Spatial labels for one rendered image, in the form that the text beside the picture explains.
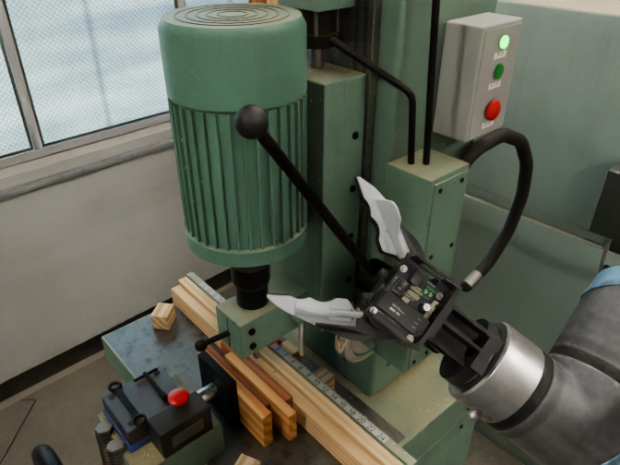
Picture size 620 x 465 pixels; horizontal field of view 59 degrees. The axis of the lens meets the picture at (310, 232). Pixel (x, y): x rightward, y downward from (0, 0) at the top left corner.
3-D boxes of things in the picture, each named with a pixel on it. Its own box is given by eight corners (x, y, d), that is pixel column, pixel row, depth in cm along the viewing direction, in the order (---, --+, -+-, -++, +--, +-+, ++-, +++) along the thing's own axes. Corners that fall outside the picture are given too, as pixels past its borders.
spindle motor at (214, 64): (165, 233, 81) (128, 12, 65) (259, 196, 91) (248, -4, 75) (232, 287, 70) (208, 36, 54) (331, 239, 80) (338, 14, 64)
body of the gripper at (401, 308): (413, 245, 49) (518, 327, 49) (389, 253, 58) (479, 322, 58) (363, 314, 48) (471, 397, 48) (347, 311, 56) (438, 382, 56)
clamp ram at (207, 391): (171, 411, 89) (163, 372, 84) (209, 387, 93) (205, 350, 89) (200, 447, 83) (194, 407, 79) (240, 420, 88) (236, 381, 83)
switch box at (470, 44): (431, 132, 82) (445, 20, 74) (470, 116, 88) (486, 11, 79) (465, 144, 78) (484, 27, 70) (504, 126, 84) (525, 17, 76)
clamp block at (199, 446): (105, 450, 87) (93, 412, 82) (180, 406, 95) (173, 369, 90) (149, 518, 77) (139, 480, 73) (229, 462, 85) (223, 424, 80)
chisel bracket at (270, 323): (219, 344, 91) (214, 304, 87) (283, 308, 99) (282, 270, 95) (244, 369, 86) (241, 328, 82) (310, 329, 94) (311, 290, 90)
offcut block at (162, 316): (160, 315, 111) (158, 302, 109) (175, 315, 110) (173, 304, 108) (152, 328, 107) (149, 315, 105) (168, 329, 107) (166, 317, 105)
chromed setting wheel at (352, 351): (329, 369, 90) (330, 311, 83) (380, 335, 97) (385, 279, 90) (341, 379, 88) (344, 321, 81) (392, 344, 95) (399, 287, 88)
